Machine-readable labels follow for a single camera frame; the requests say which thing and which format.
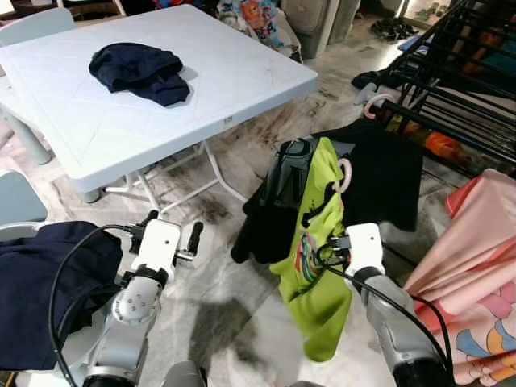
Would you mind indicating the lime green printed shirt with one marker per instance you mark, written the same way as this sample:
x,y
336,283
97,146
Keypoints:
x,y
318,306

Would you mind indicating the pale pink plastic hanger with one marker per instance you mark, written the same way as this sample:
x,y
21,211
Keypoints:
x,y
368,105
348,176

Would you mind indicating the navy garment with white lining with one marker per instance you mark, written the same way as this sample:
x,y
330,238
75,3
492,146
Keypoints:
x,y
40,290

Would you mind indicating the black t-shirt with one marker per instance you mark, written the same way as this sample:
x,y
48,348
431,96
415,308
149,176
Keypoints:
x,y
387,177

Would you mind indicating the grey robot left leg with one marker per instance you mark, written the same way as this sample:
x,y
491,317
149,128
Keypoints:
x,y
184,375

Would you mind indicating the grey robot leg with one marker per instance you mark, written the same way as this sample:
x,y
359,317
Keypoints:
x,y
305,384
184,375

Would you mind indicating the light blue plastic folding table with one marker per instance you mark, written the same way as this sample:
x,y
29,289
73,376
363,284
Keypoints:
x,y
201,97

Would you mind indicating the pink cartoon print garment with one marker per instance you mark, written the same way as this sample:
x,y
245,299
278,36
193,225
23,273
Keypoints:
x,y
476,242

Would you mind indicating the grey robot right leg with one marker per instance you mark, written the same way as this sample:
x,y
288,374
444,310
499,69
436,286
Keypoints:
x,y
305,384

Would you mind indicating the orange cloth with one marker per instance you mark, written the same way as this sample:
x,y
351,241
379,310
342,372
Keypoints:
x,y
442,147

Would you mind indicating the plain navy crumpled garment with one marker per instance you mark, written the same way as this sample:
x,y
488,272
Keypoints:
x,y
137,68

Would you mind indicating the black metal drying rack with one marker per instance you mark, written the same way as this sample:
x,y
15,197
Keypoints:
x,y
419,115

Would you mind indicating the teal cloth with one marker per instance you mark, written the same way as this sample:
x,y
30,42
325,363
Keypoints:
x,y
504,60

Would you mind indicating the blue floor mat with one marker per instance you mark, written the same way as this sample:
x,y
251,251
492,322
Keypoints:
x,y
415,44

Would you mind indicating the colourful cartoon print cloth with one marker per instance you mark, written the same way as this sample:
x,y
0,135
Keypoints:
x,y
258,20

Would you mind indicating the grey air cooler unit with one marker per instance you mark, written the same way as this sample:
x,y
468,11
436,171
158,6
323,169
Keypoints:
x,y
318,24

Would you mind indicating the dark sandals heap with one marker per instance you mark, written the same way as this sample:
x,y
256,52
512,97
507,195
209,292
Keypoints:
x,y
395,28

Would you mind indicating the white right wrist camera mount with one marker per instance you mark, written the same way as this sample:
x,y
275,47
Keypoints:
x,y
364,246

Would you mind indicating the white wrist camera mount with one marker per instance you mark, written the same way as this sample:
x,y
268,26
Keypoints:
x,y
364,246
157,246

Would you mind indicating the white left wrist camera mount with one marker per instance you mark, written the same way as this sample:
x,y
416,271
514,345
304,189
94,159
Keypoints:
x,y
157,246

